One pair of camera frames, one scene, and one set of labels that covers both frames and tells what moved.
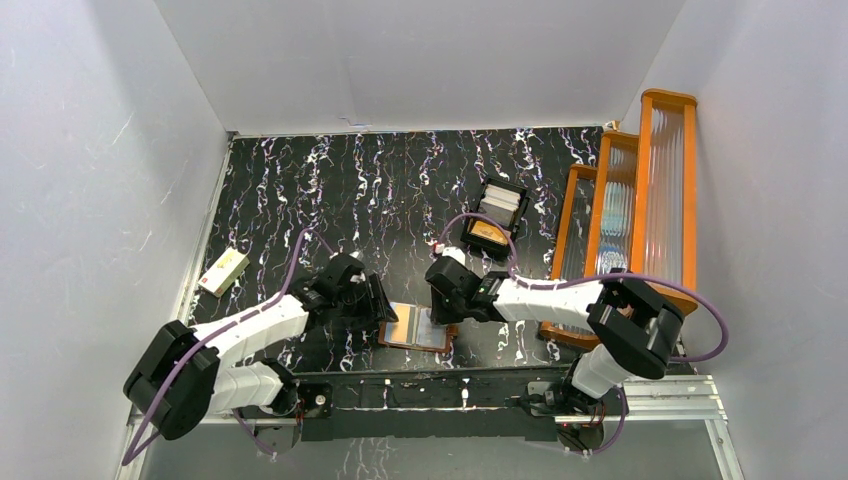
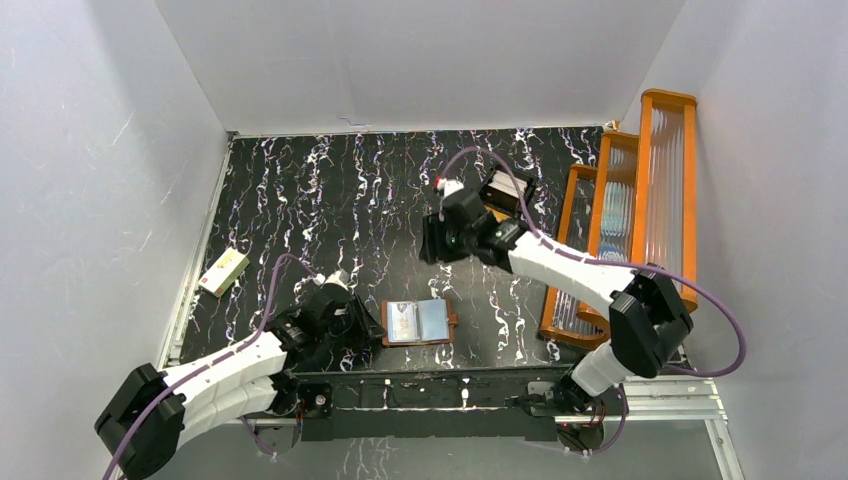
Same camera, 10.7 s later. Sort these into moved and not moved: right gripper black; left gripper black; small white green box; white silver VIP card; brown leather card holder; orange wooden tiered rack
Moved: white silver VIP card; right gripper black; left gripper black
Not moved: orange wooden tiered rack; small white green box; brown leather card holder
